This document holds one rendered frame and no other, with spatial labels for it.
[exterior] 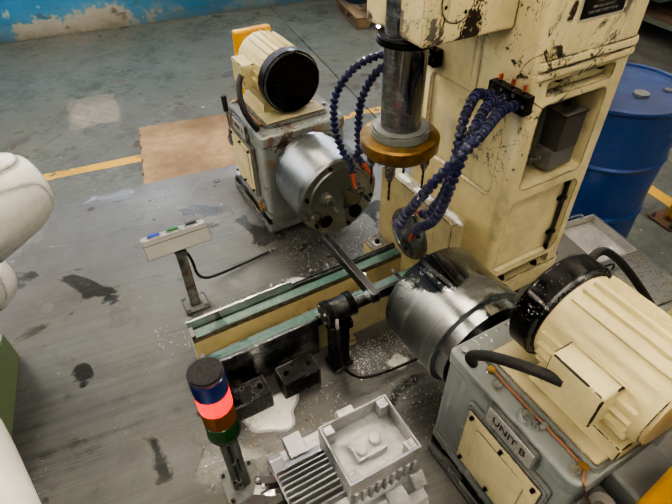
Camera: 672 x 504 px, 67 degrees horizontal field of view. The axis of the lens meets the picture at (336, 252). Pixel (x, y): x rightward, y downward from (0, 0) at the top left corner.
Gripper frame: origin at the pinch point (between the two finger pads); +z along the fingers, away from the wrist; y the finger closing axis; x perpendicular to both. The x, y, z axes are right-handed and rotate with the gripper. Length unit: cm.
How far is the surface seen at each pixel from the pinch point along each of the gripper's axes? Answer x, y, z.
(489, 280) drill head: 2.1, 18.8, 44.1
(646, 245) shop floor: 140, 72, 218
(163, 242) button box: 5, 75, -12
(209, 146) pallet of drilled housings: 105, 274, 36
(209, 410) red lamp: -4.3, 18.9, -15.3
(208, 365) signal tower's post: -10.9, 22.3, -12.3
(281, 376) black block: 26.8, 37.9, -0.2
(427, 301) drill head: 3.1, 22.0, 31.0
